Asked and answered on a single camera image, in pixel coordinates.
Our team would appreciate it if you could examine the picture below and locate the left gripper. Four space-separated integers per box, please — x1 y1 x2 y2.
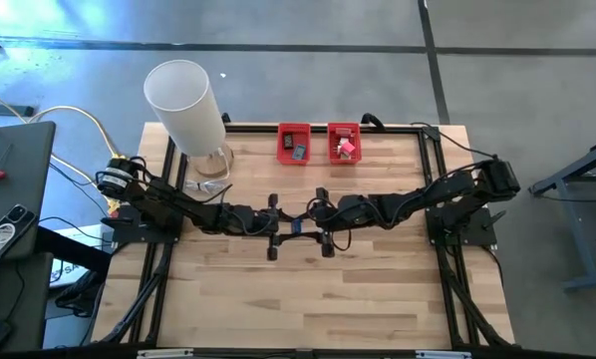
236 192 305 262

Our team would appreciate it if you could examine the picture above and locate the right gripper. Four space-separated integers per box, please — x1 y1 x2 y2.
300 186 378 259

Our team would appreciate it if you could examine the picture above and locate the red plastic mesh basket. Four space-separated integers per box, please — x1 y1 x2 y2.
326 122 363 166
276 122 313 166

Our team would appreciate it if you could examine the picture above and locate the wooden lamp base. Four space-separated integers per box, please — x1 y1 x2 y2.
187 143 235 179

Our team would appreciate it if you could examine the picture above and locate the white cylindrical lamp shade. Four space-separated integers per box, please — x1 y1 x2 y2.
143 59 228 159

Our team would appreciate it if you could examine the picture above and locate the white printed box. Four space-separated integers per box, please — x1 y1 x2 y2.
51 223 105 290

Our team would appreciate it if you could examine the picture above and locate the blue grey metal table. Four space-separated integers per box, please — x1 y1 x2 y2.
529 137 596 293

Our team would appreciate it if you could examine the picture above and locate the dark grey side table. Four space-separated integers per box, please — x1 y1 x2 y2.
0 122 56 260

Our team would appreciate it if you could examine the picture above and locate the black side desk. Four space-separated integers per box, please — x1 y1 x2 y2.
0 226 113 353

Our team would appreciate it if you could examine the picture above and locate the smartphone in clear case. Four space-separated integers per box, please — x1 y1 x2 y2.
0 204 36 266

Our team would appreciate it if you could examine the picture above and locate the black flat floor bar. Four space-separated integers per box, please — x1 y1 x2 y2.
0 103 36 119

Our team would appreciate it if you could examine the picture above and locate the clear white lamp cable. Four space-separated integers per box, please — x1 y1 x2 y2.
183 147 229 195

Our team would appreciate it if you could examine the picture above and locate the large black cable connector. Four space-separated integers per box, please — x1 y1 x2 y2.
360 113 387 131

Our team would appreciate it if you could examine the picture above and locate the black aluminium table frame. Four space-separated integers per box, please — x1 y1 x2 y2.
96 122 516 350

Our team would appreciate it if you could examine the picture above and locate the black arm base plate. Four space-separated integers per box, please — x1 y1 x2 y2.
111 203 184 245
425 206 498 248

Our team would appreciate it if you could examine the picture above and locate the black power cable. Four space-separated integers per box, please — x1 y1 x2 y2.
410 122 498 160

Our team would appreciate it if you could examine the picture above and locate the grey metal bracket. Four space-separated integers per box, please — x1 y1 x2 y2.
416 350 472 359
137 348 194 359

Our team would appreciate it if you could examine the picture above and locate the yellow extension cable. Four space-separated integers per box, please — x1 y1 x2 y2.
26 105 129 169
0 84 120 216

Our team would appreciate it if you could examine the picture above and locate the black cable bundle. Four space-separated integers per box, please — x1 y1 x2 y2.
53 271 105 318

